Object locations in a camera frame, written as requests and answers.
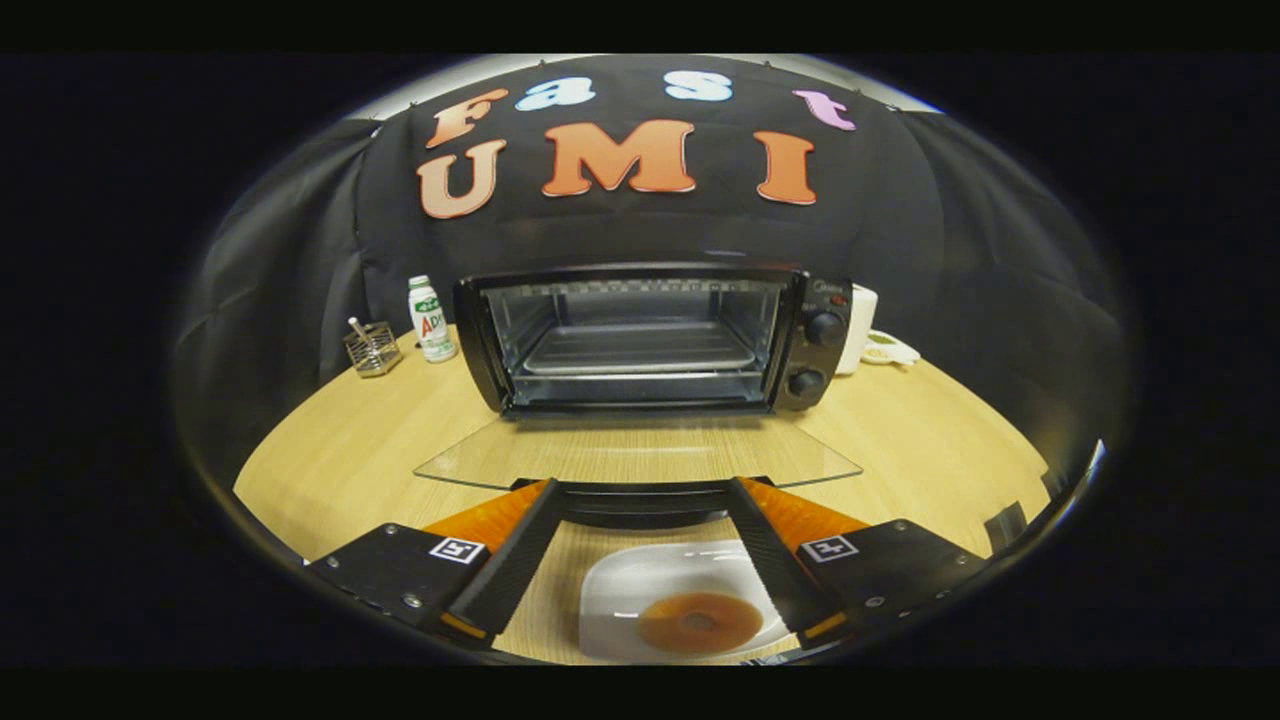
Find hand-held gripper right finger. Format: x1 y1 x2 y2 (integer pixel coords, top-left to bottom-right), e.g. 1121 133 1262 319
726 477 991 647

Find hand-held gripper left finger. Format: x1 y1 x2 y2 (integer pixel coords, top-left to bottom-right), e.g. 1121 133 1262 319
305 479 565 649

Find sugared donut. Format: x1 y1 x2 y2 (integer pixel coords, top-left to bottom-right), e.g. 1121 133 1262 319
638 592 765 657

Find black toaster oven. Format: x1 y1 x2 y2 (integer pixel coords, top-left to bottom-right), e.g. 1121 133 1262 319
413 262 863 531

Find white toaster appliance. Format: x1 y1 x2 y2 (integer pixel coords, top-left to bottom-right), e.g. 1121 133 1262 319
835 284 879 377

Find white square plate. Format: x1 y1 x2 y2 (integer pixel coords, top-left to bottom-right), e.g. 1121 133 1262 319
578 540 796 663

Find white dish with beans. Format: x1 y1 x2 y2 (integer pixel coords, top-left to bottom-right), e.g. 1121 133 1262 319
862 330 921 367

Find white bottle green cap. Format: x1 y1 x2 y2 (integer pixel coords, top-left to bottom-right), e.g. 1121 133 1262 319
407 275 459 364

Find black backdrop cloth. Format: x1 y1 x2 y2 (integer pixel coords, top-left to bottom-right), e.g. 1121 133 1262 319
172 55 1136 471

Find wire mesh holder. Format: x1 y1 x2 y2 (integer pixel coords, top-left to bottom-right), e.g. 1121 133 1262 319
343 320 404 378

